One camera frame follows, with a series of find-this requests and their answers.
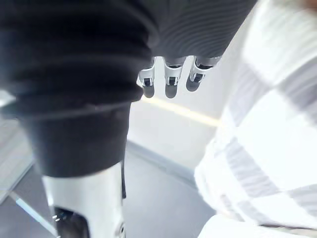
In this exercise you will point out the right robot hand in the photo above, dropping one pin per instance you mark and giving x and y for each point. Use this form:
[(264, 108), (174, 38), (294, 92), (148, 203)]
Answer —
[(74, 74)]

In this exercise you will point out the grey white checked cloth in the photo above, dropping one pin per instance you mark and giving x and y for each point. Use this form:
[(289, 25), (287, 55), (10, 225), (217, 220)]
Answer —
[(267, 136)]

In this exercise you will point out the white bed sheet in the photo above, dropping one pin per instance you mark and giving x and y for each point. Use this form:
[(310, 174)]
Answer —
[(247, 229)]

